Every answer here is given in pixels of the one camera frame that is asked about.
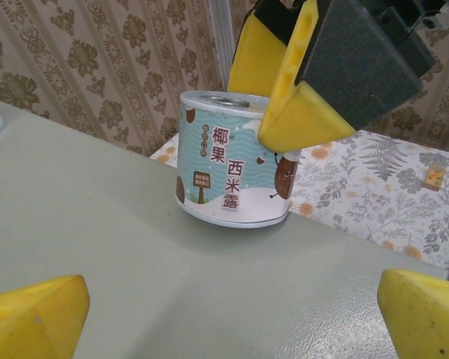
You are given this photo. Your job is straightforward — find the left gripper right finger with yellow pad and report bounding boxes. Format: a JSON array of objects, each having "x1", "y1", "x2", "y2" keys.
[{"x1": 376, "y1": 268, "x2": 449, "y2": 359}]

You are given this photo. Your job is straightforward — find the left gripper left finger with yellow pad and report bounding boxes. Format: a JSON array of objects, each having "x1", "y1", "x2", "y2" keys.
[{"x1": 0, "y1": 274, "x2": 91, "y2": 359}]

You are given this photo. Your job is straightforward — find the teal coconut label can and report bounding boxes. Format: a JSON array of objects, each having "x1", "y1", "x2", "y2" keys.
[{"x1": 176, "y1": 90, "x2": 302, "y2": 229}]

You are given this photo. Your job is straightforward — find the grey metal counter box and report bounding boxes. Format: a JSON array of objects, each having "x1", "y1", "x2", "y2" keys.
[{"x1": 0, "y1": 96, "x2": 449, "y2": 359}]

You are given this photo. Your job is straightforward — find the floral tablecloth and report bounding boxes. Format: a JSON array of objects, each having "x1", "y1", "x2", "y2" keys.
[{"x1": 149, "y1": 129, "x2": 449, "y2": 272}]

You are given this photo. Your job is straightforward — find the orange printed wooden block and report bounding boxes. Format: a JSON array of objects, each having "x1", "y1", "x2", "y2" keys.
[{"x1": 423, "y1": 164, "x2": 447, "y2": 191}]

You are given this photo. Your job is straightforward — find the aluminium frame post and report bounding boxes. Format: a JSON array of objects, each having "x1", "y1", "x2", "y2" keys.
[{"x1": 213, "y1": 0, "x2": 237, "y2": 91}]

